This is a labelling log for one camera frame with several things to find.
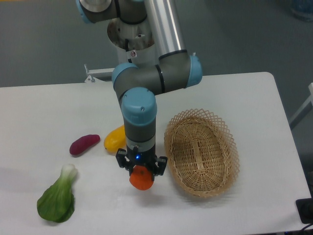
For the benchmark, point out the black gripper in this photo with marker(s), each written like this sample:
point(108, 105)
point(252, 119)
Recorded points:
point(128, 159)

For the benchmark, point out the orange fruit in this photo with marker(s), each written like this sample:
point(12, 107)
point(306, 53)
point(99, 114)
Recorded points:
point(141, 178)

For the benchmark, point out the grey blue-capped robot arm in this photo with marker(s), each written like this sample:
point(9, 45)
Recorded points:
point(136, 87)

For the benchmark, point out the yellow mango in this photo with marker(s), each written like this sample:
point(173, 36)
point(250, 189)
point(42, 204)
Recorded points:
point(115, 139)

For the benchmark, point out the woven wicker basket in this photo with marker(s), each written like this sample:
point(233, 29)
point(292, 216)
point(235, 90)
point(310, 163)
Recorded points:
point(202, 153)

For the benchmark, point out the purple sweet potato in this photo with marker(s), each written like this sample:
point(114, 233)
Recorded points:
point(82, 144)

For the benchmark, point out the green bok choy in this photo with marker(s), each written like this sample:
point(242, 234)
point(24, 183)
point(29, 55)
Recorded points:
point(57, 202)

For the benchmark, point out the black device at table edge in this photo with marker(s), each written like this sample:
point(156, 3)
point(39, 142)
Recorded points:
point(305, 210)

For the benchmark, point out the blue translucent container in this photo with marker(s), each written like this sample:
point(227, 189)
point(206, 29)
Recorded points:
point(302, 9)

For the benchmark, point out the white metal frame right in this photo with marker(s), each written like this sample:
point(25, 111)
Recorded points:
point(303, 110)

